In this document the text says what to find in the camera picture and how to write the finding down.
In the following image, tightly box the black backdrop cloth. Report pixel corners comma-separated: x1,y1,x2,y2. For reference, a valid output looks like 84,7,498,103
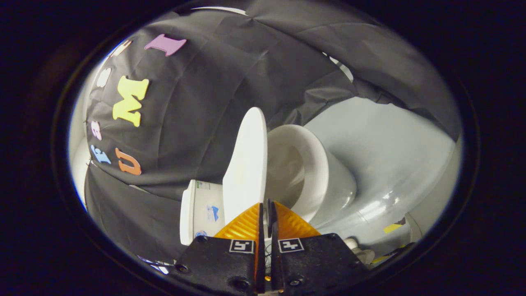
84,0,463,264

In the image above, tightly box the white plastic fitting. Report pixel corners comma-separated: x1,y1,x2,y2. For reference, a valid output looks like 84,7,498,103
344,238,375,266

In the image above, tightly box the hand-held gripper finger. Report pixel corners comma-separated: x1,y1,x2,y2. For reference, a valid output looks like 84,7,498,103
173,201,266,296
267,199,370,296

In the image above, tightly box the white toilet bowl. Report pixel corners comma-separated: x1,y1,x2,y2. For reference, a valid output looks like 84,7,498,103
265,124,357,229

